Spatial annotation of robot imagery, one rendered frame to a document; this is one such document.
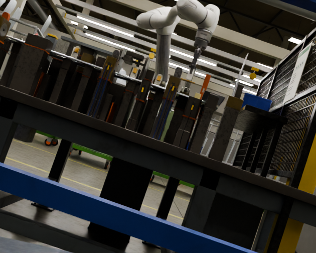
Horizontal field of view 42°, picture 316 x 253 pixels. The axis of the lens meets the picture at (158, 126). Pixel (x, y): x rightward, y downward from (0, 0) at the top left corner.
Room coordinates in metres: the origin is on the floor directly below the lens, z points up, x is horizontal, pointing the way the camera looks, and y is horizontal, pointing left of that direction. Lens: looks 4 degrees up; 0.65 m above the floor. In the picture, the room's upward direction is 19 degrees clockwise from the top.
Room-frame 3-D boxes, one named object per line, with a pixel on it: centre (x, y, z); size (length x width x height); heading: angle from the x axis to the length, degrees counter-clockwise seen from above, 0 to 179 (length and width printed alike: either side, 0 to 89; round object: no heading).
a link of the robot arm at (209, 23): (2.32, -0.07, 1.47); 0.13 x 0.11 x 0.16; 132
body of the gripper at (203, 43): (2.33, -0.08, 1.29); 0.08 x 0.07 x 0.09; 176
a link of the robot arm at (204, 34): (2.33, -0.08, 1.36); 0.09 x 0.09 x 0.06
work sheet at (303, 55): (2.19, -0.62, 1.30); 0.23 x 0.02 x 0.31; 176
